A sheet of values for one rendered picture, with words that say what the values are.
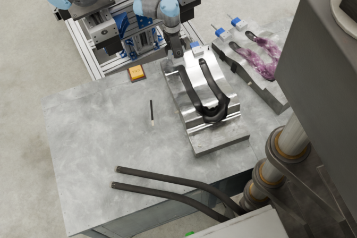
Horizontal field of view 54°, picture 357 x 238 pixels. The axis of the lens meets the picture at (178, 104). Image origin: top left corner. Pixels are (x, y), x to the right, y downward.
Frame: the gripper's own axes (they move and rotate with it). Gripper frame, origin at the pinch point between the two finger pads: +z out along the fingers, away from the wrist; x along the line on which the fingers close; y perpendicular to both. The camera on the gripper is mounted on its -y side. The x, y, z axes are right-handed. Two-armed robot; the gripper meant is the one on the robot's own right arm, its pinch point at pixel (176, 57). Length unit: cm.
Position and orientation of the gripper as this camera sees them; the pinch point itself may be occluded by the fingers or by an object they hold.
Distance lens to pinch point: 173.1
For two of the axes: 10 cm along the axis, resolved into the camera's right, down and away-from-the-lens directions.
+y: -3.3, -8.3, 4.4
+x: -9.4, 3.2, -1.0
